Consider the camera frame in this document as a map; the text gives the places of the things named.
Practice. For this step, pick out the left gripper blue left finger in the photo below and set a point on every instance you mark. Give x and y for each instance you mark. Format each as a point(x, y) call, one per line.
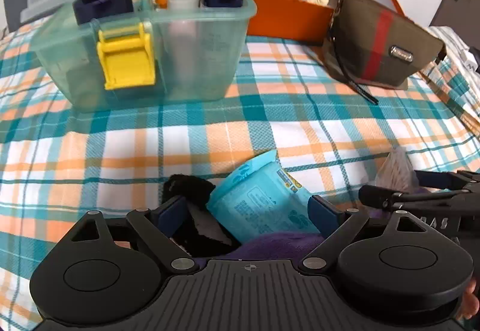
point(154, 229)

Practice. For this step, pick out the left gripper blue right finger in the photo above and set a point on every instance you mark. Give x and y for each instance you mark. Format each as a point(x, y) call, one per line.
point(339, 229)

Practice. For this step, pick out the black fuzzy scrunchie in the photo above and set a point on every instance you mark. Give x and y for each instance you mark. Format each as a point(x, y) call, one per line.
point(195, 190)

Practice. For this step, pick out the teal wet wipes pack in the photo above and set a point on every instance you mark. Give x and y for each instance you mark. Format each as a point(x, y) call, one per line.
point(260, 197)

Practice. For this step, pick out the person's right hand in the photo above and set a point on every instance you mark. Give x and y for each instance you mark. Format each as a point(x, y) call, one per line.
point(469, 306)

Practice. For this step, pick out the clear plastic bag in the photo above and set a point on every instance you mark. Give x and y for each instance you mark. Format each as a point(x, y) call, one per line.
point(397, 172)

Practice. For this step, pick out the purple fuzzy cloth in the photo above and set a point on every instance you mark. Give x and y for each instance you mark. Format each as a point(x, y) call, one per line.
point(273, 246)

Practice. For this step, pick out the plaid teal orange blanket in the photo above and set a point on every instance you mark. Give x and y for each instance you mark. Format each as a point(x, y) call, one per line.
point(58, 163)

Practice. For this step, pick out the white power adapter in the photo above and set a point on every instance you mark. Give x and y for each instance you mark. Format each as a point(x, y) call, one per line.
point(470, 60)

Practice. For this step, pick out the yellow box latch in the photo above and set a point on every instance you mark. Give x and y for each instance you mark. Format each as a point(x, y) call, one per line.
point(127, 56)

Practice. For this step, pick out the olive pouch with red stripe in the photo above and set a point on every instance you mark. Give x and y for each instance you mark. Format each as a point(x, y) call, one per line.
point(369, 44)

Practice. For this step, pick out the clear green plastic storage box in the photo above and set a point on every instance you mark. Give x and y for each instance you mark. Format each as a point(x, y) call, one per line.
point(68, 52)

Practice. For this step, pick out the white translucent bottle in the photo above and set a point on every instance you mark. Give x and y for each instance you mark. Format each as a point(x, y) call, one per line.
point(182, 46)

